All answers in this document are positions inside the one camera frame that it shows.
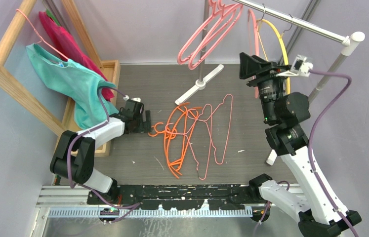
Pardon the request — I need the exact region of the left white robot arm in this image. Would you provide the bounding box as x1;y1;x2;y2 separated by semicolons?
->
50;98;152;204

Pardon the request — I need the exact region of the pink hanger on wooden rack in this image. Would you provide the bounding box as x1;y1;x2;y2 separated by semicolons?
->
16;8;69;61

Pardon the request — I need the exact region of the yellow wire hanger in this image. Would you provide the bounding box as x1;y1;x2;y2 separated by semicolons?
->
257;19;291;94

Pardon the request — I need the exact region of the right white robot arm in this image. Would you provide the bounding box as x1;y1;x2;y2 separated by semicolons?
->
239;52;362;237

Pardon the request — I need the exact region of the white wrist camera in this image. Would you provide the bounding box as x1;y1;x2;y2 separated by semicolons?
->
277;55;313;78
123;95;141;103

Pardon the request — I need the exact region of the thick pink plastic hanger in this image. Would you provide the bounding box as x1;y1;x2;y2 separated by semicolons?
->
177;0;239;65

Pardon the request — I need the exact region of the metal clothes rail stand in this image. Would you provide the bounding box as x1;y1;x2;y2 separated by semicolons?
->
175;0;367;166

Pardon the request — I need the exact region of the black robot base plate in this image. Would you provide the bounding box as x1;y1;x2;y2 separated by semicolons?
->
87;184;282;223

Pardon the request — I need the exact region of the teal mesh shirt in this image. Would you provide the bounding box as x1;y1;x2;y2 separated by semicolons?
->
26;44;119;129

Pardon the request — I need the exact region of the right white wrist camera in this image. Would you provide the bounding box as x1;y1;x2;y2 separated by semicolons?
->
277;55;313;78

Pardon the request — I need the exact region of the orange wire hanger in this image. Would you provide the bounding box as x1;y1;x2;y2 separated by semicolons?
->
147;102;190;179
156;107;205;177

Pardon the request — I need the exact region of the wooden clothes rack frame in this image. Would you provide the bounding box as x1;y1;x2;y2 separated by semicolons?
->
0;0;121;158

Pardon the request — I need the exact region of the magenta shirt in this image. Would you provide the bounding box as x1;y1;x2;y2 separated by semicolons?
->
38;10;115;101

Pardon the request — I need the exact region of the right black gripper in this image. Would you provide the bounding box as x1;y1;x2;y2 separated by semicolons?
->
237;52;290;121

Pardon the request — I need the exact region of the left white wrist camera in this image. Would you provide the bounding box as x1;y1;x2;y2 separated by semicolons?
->
123;95;141;103

